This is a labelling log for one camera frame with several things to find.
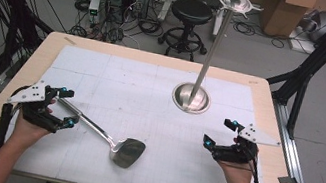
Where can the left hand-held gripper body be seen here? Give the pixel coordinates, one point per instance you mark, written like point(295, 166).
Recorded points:
point(30, 93)

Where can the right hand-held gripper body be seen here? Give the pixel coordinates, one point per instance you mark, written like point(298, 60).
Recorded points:
point(253, 134)

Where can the steel utensil rack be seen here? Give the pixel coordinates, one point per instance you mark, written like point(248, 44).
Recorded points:
point(190, 101)

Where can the steel spatula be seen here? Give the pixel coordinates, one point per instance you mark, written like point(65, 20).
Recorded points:
point(126, 152)

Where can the person's left hand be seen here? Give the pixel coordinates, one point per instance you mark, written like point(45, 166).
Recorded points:
point(25, 131)

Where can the person's right hand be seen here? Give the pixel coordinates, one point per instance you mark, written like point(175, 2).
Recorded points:
point(237, 175)

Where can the grey tape piece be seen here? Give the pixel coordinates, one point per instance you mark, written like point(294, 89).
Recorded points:
point(287, 180)

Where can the white grid mat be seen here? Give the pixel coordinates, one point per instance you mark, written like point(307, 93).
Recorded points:
point(145, 122)

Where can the small grey device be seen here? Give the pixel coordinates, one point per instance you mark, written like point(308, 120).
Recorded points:
point(94, 6)

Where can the black round stool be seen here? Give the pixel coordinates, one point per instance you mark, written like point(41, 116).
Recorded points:
point(192, 12)

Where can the large open cardboard box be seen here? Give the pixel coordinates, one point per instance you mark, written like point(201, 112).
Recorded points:
point(282, 14)

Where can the grey rounded machine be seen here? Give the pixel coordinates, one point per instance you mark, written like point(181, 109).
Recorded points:
point(323, 25)

